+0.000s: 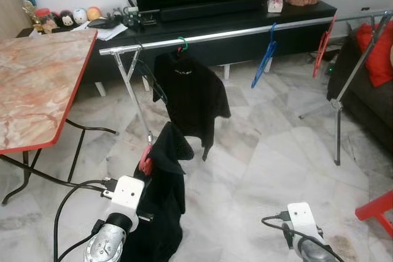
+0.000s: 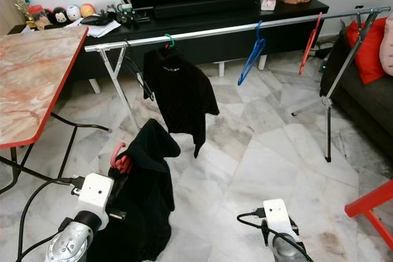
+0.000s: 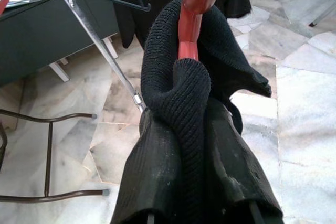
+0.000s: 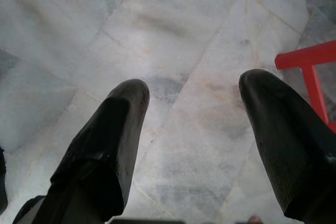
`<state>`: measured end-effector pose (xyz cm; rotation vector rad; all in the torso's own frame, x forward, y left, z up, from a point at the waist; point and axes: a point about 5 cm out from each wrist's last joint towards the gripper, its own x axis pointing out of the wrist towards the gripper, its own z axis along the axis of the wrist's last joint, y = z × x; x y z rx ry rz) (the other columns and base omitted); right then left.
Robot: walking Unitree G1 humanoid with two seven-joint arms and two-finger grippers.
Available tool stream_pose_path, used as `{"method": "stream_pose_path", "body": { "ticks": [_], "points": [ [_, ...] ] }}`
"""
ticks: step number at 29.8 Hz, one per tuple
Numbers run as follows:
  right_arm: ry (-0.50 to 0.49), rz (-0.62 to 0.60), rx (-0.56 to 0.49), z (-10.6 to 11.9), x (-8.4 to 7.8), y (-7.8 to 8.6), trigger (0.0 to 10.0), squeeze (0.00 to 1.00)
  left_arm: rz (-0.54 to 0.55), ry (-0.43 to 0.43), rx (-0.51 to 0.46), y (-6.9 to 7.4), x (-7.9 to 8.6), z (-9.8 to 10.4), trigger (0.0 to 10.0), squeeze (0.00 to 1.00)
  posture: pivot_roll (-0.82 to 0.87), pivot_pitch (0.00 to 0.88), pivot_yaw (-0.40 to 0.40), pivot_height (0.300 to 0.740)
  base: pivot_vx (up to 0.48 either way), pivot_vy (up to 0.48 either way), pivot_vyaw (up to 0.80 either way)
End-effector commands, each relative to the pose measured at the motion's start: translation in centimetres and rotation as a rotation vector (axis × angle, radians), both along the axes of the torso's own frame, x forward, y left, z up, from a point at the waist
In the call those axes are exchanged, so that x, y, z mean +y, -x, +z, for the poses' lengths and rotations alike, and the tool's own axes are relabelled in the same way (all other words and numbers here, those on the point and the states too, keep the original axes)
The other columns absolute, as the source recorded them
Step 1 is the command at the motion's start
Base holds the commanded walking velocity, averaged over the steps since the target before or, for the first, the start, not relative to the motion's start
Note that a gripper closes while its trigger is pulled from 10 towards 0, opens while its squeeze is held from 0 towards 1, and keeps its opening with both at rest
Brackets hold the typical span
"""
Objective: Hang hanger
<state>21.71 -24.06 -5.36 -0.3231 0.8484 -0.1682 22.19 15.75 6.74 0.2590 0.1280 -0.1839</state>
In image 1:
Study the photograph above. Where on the red plastic stool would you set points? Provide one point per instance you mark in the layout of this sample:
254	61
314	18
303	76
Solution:
374	207

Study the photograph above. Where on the red cushion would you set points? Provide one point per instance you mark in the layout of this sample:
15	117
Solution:
377	53

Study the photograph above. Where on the black shirt with small print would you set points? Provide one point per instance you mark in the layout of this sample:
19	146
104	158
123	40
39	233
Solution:
190	96

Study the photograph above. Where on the blue plastic hanger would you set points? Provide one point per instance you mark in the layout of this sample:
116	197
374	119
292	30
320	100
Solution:
268	50

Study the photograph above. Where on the small black box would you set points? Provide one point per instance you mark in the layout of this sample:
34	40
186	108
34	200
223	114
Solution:
149	18

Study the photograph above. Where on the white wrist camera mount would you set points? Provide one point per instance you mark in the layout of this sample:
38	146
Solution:
126	193
304	219

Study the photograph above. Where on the red plastic hanger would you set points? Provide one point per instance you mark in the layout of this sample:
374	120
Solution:
322	47
146	162

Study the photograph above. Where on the black mouse plush toy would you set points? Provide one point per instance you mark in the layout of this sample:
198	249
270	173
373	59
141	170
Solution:
66	19

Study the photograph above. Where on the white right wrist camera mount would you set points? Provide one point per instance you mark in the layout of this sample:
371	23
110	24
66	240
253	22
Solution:
304	219

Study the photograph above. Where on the black television console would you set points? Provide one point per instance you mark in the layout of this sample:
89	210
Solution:
245	48

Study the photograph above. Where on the silver metal clothes rack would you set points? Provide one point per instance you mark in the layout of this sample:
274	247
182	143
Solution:
215	34

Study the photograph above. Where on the white round plush toy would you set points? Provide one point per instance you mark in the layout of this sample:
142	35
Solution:
80	16

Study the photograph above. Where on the black pouch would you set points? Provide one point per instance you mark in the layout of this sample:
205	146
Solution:
104	23

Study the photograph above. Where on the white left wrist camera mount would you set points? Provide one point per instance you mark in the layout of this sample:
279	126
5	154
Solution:
126	193

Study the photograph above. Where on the green white toy figure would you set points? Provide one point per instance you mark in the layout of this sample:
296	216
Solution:
131	16

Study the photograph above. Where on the white paper stack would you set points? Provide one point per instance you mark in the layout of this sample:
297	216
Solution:
110	31

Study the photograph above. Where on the marble pattern folding table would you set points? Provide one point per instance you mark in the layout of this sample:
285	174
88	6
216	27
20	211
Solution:
43	84

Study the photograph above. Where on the white pink tissue box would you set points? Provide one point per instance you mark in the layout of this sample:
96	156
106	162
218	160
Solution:
275	5

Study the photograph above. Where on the green hanger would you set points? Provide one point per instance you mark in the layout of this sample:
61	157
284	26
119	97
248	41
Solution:
186	44

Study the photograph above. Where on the red lidded jar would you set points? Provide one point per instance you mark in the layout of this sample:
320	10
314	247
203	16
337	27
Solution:
42	18

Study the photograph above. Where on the light wooden cabinet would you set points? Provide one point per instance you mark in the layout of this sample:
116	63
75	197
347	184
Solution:
12	13

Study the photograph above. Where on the black garment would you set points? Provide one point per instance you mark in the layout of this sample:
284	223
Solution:
163	207

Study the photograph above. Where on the dark brown sofa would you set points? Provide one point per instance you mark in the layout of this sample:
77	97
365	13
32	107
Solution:
368	115

